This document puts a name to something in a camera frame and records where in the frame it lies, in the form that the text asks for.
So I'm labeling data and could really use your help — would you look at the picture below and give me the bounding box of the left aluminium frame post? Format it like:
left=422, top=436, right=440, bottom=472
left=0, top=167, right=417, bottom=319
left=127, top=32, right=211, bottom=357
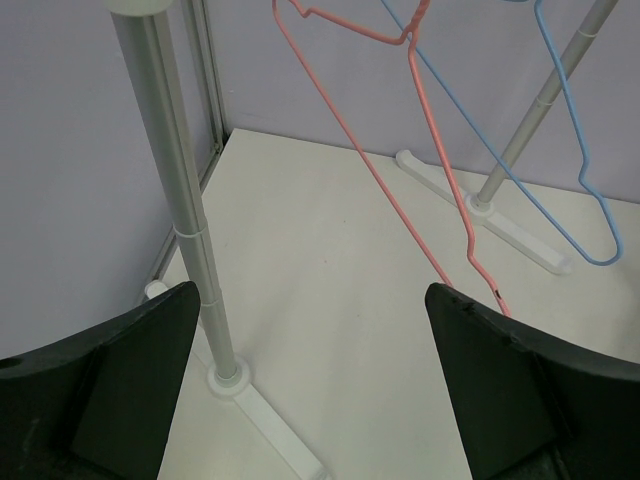
left=144, top=0, right=226, bottom=286

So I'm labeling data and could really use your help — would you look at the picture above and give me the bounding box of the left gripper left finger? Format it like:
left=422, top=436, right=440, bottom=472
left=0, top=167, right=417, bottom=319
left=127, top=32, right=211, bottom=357
left=1, top=281, right=200, bottom=479

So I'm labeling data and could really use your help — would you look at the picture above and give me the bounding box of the pink wire hanger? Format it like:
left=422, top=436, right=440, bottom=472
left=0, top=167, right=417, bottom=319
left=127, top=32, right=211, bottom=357
left=272, top=0, right=512, bottom=319

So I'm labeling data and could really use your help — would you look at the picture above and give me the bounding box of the blue wire hanger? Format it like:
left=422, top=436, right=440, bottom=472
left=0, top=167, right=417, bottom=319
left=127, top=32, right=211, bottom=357
left=382, top=0, right=624, bottom=266

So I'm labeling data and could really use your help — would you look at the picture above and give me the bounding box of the white metal clothes rack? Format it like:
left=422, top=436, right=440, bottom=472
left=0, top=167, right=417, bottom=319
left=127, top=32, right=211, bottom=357
left=104, top=1, right=624, bottom=479

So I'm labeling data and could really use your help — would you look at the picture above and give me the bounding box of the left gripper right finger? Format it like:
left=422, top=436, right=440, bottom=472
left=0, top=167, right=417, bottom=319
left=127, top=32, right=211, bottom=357
left=425, top=283, right=639, bottom=479

